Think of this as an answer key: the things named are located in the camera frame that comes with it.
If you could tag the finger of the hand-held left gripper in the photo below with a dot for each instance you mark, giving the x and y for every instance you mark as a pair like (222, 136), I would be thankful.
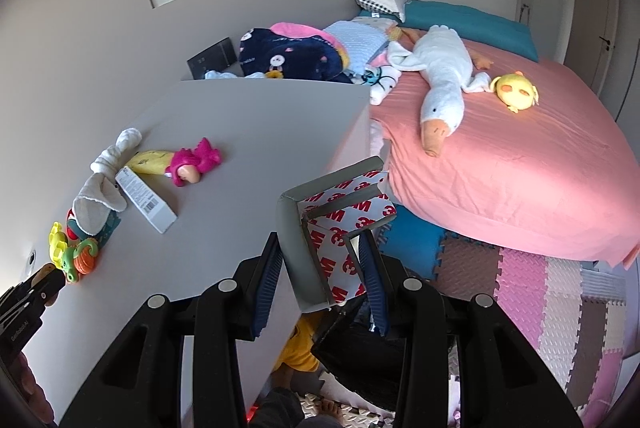
(47, 290)

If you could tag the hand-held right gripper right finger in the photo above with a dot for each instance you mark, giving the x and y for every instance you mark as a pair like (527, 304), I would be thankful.
(372, 283)

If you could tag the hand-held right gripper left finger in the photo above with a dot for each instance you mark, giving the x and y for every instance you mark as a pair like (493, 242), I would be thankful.
(267, 288)

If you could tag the grey red-printed cardboard box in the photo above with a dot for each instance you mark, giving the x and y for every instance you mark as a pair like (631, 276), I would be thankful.
(330, 253)

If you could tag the black trash bag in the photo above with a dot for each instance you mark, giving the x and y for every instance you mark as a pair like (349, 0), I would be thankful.
(360, 353)

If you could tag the white knotted cloth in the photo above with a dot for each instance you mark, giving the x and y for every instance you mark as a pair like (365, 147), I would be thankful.
(100, 162)

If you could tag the person's left hand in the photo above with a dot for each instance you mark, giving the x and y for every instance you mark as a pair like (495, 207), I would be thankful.
(22, 383)

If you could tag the orange and green plastic toy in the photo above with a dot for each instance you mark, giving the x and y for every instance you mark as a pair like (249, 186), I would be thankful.
(80, 258)

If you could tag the yellow-green plastic toy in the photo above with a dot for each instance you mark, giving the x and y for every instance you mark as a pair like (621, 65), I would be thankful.
(56, 243)

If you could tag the yellow cloth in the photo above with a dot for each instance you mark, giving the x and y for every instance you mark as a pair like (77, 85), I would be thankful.
(300, 343)

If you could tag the long white carton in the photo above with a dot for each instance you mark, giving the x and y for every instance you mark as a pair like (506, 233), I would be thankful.
(145, 200)

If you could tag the pink toy figure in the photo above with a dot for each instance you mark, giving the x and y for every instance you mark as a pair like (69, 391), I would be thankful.
(192, 157)

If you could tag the multicoloured foam puzzle mat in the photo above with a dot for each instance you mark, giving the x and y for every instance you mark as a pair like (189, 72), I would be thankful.
(525, 288)

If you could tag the yellow printed packet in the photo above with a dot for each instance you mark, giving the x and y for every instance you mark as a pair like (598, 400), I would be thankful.
(150, 161)

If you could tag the bed with pink sheet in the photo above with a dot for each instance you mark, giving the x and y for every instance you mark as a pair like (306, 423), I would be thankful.
(500, 157)

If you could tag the white cartoon plush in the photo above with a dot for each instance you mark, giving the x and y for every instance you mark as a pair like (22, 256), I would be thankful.
(382, 82)

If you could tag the small yellow toy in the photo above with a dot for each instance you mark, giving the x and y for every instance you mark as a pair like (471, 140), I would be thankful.
(273, 74)

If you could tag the light blue cloth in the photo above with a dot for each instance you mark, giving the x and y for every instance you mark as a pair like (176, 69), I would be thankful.
(220, 75)

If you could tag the white goose plush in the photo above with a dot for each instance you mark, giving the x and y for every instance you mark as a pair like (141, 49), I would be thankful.
(442, 72)

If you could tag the navy cartoon blanket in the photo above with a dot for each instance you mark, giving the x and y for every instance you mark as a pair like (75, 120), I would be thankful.
(290, 52)

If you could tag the yellow chick plush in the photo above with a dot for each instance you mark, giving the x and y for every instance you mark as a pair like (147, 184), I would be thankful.
(515, 90)

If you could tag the light blue knit blanket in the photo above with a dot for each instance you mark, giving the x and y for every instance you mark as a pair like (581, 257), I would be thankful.
(360, 37)

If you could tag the teal pillow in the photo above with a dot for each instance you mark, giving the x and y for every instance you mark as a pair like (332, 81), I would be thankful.
(475, 25)

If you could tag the black wall panel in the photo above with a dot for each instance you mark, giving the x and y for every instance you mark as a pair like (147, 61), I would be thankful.
(212, 57)

